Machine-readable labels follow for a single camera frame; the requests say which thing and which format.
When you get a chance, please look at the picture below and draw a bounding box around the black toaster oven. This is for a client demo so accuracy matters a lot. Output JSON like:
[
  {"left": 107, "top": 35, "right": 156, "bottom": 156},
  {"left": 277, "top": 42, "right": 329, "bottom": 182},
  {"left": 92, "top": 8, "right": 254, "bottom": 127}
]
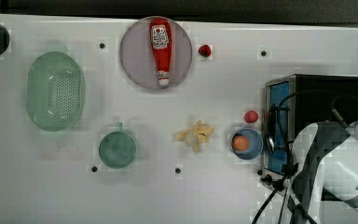
[{"left": 258, "top": 74, "right": 358, "bottom": 189}]

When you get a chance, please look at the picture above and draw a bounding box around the orange ball in bowl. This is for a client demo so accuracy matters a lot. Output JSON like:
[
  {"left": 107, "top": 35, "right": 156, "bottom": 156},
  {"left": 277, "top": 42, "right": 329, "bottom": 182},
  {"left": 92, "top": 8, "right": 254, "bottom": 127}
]
[{"left": 231, "top": 135, "right": 249, "bottom": 151}]

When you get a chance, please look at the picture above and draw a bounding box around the green plastic mug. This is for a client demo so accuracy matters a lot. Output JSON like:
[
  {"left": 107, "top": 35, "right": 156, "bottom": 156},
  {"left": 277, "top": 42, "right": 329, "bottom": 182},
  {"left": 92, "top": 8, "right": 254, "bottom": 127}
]
[{"left": 98, "top": 122, "right": 137, "bottom": 169}]

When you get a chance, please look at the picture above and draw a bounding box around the peeled banana toy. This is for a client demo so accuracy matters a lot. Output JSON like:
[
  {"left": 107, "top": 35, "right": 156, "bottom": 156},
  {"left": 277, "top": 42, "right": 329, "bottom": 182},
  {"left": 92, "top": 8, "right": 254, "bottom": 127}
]
[{"left": 174, "top": 120, "right": 214, "bottom": 153}]

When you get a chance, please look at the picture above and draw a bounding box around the red tomato toy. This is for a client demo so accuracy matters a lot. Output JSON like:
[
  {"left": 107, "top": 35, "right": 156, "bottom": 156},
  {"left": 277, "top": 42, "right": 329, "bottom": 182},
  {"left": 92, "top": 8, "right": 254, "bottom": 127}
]
[{"left": 244, "top": 110, "right": 259, "bottom": 123}]

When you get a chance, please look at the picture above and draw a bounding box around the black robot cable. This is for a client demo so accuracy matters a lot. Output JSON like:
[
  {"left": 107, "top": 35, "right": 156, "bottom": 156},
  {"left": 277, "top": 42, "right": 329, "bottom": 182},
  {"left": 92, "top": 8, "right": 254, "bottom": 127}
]
[{"left": 251, "top": 90, "right": 358, "bottom": 224}]

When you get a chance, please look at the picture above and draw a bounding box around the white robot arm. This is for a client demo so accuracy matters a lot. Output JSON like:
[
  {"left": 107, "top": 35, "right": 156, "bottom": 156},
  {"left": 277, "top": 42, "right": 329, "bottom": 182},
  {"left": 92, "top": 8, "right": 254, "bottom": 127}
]
[{"left": 281, "top": 121, "right": 358, "bottom": 224}]

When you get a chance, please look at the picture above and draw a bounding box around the green perforated colander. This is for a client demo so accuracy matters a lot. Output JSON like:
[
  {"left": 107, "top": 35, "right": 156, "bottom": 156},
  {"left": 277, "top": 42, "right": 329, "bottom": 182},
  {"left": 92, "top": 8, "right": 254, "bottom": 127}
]
[{"left": 26, "top": 51, "right": 86, "bottom": 132}]

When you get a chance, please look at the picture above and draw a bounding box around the red ketchup bottle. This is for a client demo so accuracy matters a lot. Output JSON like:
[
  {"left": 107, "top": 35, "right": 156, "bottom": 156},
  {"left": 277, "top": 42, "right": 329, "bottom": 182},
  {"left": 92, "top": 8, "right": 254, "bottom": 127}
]
[{"left": 149, "top": 18, "right": 172, "bottom": 86}]

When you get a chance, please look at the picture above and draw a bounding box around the red strawberry toy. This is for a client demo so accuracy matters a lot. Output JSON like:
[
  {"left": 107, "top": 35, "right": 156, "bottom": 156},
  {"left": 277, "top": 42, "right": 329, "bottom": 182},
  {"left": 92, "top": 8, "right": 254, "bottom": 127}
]
[{"left": 199, "top": 45, "right": 212, "bottom": 58}]

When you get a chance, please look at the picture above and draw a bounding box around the grey round plate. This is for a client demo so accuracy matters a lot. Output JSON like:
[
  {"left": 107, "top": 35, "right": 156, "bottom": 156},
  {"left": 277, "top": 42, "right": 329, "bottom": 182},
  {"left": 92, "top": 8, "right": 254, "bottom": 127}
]
[{"left": 119, "top": 16, "right": 192, "bottom": 91}]

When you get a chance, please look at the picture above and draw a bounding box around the blue bowl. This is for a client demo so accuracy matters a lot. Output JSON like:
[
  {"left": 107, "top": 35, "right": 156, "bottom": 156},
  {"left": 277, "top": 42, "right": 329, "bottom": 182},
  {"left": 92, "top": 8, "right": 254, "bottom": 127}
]
[{"left": 229, "top": 128, "right": 264, "bottom": 161}]

